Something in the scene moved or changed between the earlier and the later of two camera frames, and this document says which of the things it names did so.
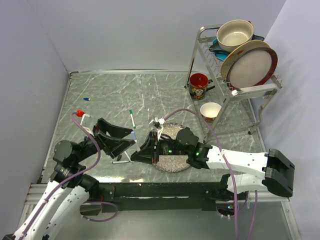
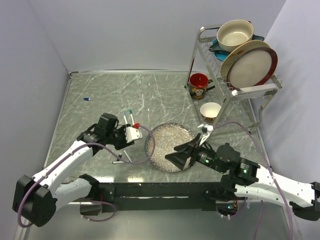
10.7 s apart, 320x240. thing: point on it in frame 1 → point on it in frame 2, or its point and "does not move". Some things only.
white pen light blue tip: [137, 147] → [124, 116]
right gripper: [148, 152] → [179, 158]
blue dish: [222, 55] does not move
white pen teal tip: [130, 112] does not move
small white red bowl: [210, 110] does not move
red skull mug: [198, 86] does not move
